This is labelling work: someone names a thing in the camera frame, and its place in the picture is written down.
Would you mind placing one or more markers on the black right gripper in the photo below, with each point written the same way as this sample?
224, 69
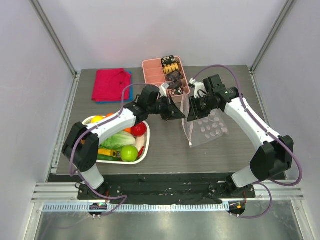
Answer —
196, 108

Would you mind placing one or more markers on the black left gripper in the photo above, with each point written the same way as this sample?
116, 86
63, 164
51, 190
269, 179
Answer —
176, 114

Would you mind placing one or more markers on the clear zip top bag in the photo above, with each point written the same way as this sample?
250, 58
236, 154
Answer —
205, 130

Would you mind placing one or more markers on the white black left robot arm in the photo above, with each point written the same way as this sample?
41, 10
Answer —
82, 143

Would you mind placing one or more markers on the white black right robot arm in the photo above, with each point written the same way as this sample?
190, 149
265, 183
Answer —
272, 151

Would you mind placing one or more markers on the black pink dotted sock roll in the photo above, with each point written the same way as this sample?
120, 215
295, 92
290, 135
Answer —
176, 91

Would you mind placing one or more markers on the black brown sock roll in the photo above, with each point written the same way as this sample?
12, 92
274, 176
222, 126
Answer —
175, 84

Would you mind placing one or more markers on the white perforated plastic basket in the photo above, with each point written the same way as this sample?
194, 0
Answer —
138, 160

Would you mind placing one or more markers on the dark brown sock roll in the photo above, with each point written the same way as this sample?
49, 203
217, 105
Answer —
174, 76

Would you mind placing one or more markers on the red toy apple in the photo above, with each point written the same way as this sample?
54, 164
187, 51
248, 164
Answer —
139, 129

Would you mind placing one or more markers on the yellow black sock roll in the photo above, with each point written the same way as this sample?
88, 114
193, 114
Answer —
169, 68

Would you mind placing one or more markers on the white toy radish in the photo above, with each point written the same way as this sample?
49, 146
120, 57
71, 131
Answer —
139, 142

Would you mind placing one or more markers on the small orange toy fruit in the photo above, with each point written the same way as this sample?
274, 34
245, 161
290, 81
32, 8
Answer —
128, 130

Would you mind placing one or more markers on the black patterned sock roll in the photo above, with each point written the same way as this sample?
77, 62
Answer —
168, 60

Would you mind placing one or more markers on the red toy chili pepper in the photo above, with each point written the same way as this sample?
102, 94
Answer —
141, 152

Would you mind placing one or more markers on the green toy apple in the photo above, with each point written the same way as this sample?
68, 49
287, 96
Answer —
129, 153

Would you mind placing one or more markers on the green toy lettuce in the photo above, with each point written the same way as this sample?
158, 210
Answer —
118, 140

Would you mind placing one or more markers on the magenta folded cloth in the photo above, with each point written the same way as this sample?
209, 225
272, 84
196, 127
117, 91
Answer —
109, 85

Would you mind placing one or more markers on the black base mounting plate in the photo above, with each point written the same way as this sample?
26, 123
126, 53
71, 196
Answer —
173, 189

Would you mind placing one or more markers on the yellow toy bell pepper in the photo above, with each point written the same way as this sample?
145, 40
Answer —
97, 119

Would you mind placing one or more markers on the green toy cucumber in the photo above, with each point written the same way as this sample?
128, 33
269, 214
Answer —
102, 157

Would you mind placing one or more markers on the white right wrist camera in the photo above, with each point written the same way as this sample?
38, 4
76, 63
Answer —
199, 90

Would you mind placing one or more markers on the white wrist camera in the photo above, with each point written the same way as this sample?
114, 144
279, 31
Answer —
199, 90
163, 89

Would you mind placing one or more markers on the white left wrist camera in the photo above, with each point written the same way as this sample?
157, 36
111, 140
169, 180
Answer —
163, 89

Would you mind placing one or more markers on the perforated metal cable tray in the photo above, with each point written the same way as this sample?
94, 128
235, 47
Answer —
56, 207

